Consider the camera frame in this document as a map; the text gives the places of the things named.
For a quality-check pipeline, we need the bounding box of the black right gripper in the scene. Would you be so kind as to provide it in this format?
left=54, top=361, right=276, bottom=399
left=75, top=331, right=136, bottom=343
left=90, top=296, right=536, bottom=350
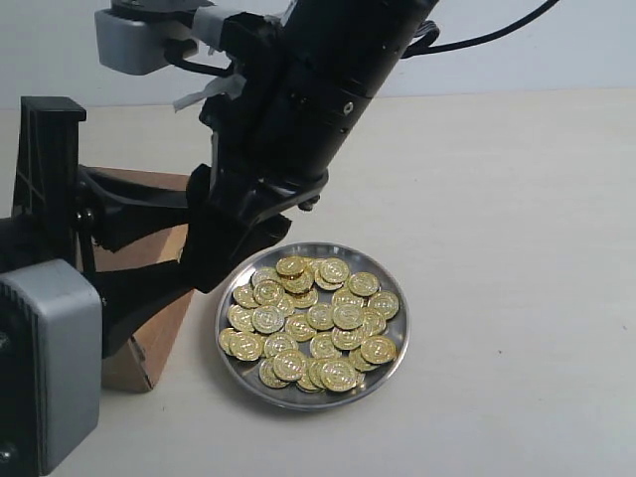
left=180, top=12, right=331, bottom=293

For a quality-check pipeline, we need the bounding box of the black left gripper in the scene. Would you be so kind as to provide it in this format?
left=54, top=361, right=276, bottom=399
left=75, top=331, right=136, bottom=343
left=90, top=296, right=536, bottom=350
left=1, top=96, right=189, bottom=278

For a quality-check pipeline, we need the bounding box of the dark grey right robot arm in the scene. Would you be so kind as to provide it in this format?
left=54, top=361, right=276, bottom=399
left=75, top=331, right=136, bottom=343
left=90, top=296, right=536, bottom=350
left=180, top=1, right=433, bottom=292

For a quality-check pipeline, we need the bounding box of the brown cardboard box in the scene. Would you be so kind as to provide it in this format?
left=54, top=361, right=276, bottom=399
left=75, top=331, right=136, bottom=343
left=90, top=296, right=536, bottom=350
left=85, top=168, right=192, bottom=393

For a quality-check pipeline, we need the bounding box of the gold coin top of pile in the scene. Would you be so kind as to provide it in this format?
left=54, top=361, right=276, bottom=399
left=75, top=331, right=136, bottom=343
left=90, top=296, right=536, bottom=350
left=275, top=255, right=306, bottom=277

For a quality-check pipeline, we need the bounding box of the gold coin upper left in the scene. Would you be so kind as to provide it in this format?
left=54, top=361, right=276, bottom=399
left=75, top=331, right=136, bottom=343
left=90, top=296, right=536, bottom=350
left=253, top=279, right=285, bottom=305

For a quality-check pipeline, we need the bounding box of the gold coin left middle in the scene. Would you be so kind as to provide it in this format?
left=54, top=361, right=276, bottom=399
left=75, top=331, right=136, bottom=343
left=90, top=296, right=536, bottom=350
left=251, top=305, right=285, bottom=335

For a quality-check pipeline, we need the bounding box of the gold coin lower left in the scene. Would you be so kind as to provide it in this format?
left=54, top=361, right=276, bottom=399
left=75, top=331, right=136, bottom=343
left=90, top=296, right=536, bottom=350
left=230, top=332, right=263, bottom=362

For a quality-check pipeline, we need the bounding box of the gold coin centre right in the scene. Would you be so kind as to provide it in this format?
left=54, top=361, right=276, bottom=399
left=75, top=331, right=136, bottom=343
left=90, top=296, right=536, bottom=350
left=332, top=304, right=364, bottom=330

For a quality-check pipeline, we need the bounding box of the round silver metal plate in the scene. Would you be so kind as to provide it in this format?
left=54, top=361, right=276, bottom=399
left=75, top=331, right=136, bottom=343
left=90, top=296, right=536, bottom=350
left=215, top=242, right=409, bottom=411

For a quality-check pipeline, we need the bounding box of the gold coin bottom middle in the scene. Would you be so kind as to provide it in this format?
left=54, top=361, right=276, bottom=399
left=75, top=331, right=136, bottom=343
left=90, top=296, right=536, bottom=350
left=272, top=349, right=307, bottom=382

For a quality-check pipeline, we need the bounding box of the gold coin far right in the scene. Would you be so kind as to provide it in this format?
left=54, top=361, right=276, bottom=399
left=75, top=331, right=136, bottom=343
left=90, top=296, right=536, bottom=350
left=367, top=290, right=400, bottom=320

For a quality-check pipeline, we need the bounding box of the gold coin bottom front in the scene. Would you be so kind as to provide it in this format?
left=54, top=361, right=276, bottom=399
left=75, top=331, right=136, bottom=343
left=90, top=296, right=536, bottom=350
left=319, top=360, right=358, bottom=393

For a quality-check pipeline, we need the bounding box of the gold coin lower right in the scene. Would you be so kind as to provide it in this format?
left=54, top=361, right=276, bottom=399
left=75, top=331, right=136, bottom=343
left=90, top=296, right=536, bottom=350
left=360, top=336, right=397, bottom=365

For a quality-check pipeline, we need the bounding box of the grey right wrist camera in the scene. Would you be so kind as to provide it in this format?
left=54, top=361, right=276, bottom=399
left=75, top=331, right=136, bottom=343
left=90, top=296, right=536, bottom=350
left=94, top=1, right=208, bottom=76

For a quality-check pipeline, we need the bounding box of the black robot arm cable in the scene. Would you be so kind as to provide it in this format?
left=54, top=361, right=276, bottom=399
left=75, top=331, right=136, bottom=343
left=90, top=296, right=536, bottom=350
left=401, top=0, right=560, bottom=60

